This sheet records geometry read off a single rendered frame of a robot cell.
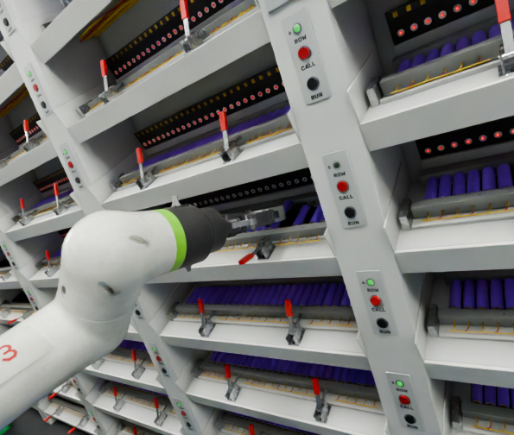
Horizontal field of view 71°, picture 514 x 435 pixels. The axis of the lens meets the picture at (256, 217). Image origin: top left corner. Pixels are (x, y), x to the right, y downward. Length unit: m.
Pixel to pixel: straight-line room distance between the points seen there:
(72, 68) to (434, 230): 0.92
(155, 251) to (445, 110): 0.40
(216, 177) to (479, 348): 0.53
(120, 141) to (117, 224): 0.66
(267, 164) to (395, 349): 0.38
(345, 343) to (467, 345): 0.21
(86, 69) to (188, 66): 0.48
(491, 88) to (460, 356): 0.40
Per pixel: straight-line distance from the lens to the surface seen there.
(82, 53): 1.14
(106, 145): 1.06
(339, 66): 0.54
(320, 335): 0.79
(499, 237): 0.57
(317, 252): 0.65
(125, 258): 0.44
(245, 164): 0.64
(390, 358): 0.71
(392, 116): 0.53
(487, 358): 0.68
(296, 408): 0.96
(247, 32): 0.62
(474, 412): 0.83
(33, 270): 1.68
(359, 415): 0.90
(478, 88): 0.51
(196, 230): 0.52
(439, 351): 0.70
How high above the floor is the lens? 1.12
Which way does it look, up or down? 12 degrees down
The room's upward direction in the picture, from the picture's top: 19 degrees counter-clockwise
